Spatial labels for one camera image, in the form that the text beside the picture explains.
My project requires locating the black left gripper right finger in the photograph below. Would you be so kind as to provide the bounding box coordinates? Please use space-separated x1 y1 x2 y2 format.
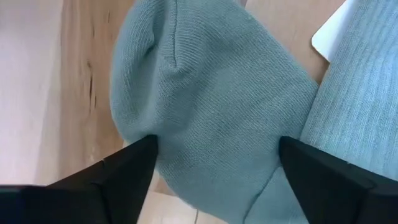
279 136 398 224

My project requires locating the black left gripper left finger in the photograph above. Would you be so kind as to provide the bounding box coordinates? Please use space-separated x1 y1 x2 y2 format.
0 134 159 224

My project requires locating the sage green knit sock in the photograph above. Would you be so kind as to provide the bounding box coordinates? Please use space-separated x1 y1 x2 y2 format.
109 0 398 224

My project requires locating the white paper tag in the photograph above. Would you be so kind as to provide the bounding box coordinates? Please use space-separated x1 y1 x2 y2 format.
310 0 357 63

